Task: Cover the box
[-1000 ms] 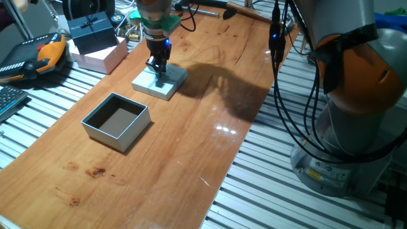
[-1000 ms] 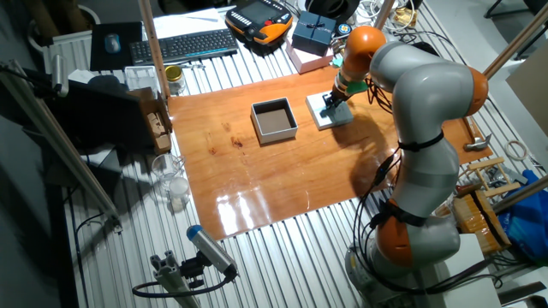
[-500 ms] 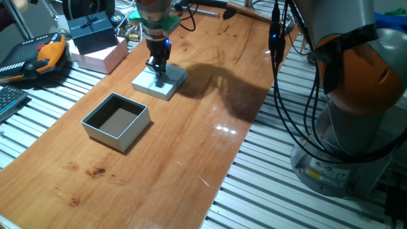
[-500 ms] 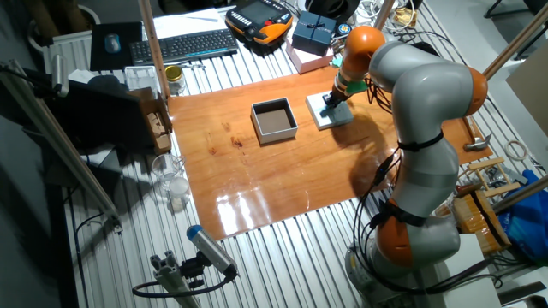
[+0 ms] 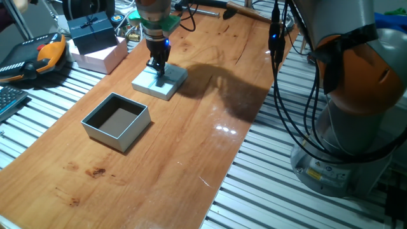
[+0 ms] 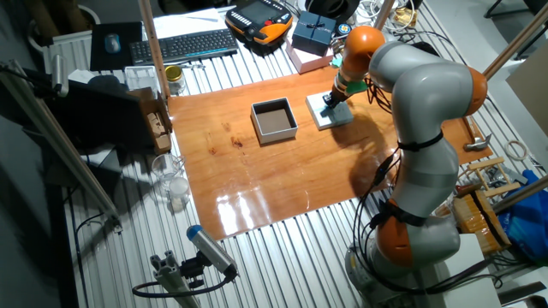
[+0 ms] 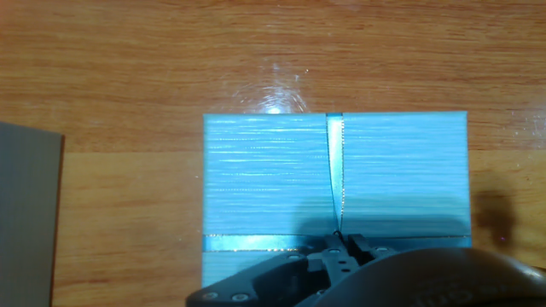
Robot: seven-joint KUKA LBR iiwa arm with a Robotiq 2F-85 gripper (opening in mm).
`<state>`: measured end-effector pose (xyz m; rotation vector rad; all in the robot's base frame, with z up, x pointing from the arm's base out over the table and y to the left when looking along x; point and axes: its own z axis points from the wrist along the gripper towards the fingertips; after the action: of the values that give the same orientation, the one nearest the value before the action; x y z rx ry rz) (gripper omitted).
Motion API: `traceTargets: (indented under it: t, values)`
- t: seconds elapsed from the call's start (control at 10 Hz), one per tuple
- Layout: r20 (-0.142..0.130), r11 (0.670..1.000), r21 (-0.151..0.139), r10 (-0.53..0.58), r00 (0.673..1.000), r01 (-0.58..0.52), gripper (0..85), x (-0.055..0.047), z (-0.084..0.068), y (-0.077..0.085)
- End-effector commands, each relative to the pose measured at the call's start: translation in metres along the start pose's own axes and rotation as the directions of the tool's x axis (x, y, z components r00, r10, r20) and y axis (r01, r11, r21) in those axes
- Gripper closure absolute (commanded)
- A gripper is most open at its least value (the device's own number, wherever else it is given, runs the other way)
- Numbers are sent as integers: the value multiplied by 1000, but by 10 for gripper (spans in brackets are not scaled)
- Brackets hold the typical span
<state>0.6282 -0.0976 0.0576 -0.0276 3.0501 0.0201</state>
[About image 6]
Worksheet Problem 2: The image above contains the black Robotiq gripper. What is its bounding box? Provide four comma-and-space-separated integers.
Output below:
321, 92, 346, 110

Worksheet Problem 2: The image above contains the light blue ribboned box lid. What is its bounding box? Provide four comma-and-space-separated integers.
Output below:
305, 90, 355, 132

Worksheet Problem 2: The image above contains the pink cardboard box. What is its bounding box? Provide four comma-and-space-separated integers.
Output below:
285, 38, 335, 74

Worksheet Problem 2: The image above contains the light blue open box base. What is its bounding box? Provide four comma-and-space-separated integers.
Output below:
250, 97, 300, 145

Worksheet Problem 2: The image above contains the navy gift box with bow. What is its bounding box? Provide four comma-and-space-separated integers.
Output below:
291, 10, 337, 57

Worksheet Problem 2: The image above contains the brown cardboard box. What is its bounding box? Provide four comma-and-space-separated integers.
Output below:
127, 86, 174, 156

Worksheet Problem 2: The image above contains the white box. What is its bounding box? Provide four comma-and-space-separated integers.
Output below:
421, 233, 503, 308

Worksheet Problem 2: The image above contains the wood grain table mat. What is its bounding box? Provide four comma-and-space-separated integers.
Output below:
166, 63, 494, 241

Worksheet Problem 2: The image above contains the orange black teach pendant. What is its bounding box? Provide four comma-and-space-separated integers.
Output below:
225, 0, 295, 46

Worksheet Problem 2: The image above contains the small brass fitting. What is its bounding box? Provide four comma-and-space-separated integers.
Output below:
393, 7, 419, 27

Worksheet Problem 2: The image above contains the black computer keyboard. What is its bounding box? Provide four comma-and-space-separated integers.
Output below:
129, 28, 240, 66

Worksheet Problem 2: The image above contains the glass jar yellow lid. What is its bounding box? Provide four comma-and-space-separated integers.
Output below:
164, 64, 188, 97

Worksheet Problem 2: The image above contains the white paper sheet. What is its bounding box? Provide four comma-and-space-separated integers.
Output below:
152, 5, 236, 40

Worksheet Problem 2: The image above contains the small translucent plastic cup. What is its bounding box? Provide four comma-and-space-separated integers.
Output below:
167, 175, 192, 213

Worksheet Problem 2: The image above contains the clear plastic cup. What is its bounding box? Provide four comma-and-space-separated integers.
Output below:
151, 152, 187, 192

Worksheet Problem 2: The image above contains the small wooden rack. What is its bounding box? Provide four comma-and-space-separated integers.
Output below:
465, 156, 521, 198

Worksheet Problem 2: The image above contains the clear plastic container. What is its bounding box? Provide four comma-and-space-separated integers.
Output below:
123, 65, 162, 93

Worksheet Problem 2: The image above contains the brown cardboard panel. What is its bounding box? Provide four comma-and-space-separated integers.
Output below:
505, 41, 548, 139

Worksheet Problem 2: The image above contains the black mouse pad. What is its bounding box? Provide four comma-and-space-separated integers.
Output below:
89, 21, 144, 72

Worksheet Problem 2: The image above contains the grey computer mouse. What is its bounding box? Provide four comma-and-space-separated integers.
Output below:
104, 33, 122, 55

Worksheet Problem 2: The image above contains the black monitor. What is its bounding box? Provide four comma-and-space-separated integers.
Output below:
54, 79, 156, 151

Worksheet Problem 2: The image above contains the blue plastic bag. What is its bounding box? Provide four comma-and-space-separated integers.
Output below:
497, 169, 548, 263

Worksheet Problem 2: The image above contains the silver cylinder device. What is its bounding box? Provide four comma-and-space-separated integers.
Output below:
51, 52, 70, 98

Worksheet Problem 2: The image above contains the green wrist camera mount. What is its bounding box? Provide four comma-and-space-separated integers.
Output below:
331, 57, 369, 96

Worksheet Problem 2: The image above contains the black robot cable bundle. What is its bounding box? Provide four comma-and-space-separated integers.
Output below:
350, 76, 504, 297

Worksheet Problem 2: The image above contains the wooden frame pole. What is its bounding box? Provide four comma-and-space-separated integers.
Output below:
374, 0, 396, 32
491, 174, 548, 214
482, 3, 548, 81
136, 0, 172, 100

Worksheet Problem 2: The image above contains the wooden handled hammer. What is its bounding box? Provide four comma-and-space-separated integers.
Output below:
463, 117, 493, 153

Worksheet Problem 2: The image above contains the wooden block black strap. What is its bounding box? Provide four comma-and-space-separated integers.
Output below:
452, 189, 513, 257

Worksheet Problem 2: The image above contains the white tape ring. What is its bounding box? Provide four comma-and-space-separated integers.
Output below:
503, 139, 530, 162

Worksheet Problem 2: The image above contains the silver camera blue end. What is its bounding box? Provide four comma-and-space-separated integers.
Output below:
186, 224, 239, 277

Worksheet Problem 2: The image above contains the aluminium profile camera stand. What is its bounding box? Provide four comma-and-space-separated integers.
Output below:
149, 250, 201, 308

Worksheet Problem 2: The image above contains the black camera cable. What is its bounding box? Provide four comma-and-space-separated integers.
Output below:
131, 273, 237, 299

